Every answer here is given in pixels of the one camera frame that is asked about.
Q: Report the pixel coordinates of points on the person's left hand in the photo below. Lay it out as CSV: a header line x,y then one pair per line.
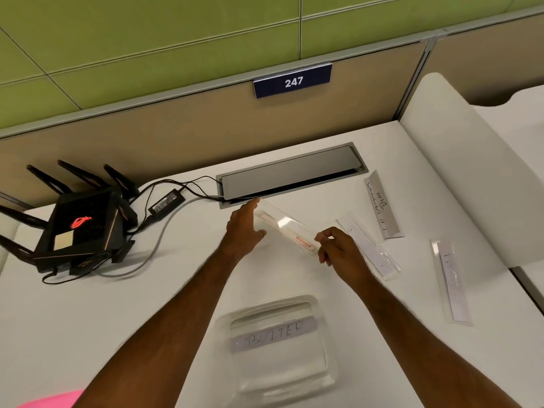
x,y
240,233

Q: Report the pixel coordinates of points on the person's right hand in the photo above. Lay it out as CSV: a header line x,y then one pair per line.
x,y
344,254

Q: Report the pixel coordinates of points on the person's right thumb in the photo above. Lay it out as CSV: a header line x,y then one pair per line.
x,y
324,254

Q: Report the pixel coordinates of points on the person's left thumb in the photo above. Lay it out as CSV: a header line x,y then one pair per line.
x,y
259,234

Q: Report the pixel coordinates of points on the clear strip with red label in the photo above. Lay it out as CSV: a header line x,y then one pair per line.
x,y
289,227

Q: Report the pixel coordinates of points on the person's right forearm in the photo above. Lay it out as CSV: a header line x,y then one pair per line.
x,y
425,348

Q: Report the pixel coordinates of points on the person's left forearm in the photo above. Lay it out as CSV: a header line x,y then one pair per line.
x,y
170,331

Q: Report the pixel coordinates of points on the clear plastic label strip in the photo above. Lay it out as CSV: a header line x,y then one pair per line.
x,y
374,250

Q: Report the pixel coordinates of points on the grey handwritten label strip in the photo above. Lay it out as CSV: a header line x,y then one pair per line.
x,y
383,208

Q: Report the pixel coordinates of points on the black power adapter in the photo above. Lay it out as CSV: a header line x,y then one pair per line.
x,y
166,203

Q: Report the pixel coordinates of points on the clear plastic labelled container lid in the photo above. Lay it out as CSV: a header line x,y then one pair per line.
x,y
276,348

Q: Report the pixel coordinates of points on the beige desk partition panel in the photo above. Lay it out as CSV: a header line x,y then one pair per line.
x,y
178,135
484,55

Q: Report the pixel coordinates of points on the white paper label strip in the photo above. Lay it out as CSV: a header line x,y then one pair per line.
x,y
452,284

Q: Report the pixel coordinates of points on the blue number sign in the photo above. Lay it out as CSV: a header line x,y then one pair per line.
x,y
293,81

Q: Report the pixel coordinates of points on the white desk side divider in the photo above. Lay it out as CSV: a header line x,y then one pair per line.
x,y
463,165

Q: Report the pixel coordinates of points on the black router with antennas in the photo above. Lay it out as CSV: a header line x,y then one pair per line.
x,y
80,229

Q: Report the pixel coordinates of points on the pink object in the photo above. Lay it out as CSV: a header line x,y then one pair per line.
x,y
53,400

